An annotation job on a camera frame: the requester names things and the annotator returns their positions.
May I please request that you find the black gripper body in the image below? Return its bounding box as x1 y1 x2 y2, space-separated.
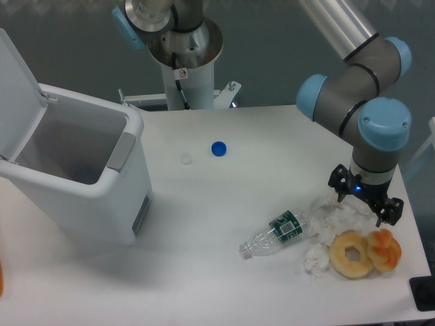
347 166 394 206

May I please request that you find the white bottle cap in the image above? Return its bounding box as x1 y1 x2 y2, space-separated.
179 152 193 166

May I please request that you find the white trash bin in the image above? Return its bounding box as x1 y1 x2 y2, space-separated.
1 85 152 245

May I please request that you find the clear plastic bottle green label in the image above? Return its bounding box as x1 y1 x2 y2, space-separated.
239 211 309 259

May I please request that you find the orange twisted bread roll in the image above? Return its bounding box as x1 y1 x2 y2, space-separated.
366 228 402 272

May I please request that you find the small crumpled white tissue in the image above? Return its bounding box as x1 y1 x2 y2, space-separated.
303 243 330 279

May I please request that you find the plain ring doughnut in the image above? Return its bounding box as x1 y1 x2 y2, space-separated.
328 232 374 278

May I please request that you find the blue bottle cap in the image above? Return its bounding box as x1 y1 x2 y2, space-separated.
211 141 227 157

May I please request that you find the large crumpled white tissue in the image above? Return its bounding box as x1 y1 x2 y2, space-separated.
307 194 377 247

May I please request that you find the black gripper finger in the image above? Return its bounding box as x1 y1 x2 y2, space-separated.
370 197 404 227
328 164 351 202

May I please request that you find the white bin lid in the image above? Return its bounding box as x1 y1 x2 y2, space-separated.
1 29 48 161

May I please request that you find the white frame at right edge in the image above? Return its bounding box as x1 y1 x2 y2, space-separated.
402 117 434 183

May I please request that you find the black device at table edge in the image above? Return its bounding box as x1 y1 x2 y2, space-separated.
409 276 434 312

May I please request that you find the black cable on pedestal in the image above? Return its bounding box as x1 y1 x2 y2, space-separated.
171 50 191 111

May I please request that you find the white metal base bracket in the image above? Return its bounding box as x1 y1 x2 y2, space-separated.
118 81 242 111

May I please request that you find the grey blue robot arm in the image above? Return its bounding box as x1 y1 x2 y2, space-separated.
111 1 412 225

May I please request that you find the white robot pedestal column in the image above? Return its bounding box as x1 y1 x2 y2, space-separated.
160 63 214 111

